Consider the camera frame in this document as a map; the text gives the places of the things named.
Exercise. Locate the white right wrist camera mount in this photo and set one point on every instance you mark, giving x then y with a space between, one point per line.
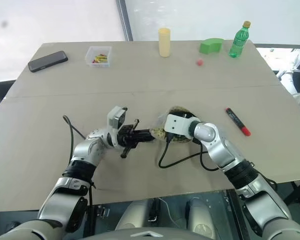
176 125

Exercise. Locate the black smartphone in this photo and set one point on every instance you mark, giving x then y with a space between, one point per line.
47 61

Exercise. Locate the small yellow red pieces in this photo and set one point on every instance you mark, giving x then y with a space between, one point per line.
101 59

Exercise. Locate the black chair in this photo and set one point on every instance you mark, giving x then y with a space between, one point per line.
0 97

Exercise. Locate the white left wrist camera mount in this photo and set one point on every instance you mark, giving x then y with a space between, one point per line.
115 117

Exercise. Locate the black table frame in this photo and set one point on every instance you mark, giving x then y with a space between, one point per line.
298 192

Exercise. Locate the cream cylindrical container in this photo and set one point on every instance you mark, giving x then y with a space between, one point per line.
164 42

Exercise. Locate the grey rounded robot leg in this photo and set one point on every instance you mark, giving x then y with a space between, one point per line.
135 215
200 215

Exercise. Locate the grey plaid zip pouch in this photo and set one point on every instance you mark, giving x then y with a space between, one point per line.
158 132

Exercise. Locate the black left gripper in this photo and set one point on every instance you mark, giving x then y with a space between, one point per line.
126 138

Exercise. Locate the person in white clothing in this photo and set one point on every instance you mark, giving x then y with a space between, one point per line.
290 75

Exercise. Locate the green plastic bottle yellow cap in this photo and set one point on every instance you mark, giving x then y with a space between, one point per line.
238 42

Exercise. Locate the grey robot chest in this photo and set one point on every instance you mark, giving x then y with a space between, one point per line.
145 233

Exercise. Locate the small red ball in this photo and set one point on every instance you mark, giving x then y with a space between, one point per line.
199 62

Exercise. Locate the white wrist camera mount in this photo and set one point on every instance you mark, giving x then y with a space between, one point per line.
115 117
176 125

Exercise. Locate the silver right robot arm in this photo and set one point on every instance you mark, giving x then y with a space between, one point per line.
215 147

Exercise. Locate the black marker with red cap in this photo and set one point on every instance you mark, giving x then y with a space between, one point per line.
236 120

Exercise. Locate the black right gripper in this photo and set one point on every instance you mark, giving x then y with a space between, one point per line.
188 115

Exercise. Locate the clear plastic box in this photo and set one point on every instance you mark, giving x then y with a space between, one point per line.
90 53

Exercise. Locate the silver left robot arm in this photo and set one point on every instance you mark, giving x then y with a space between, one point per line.
85 150

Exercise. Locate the grey window frame post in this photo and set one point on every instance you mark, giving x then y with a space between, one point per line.
125 20

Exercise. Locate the green curved foam block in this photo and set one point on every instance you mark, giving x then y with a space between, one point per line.
210 46

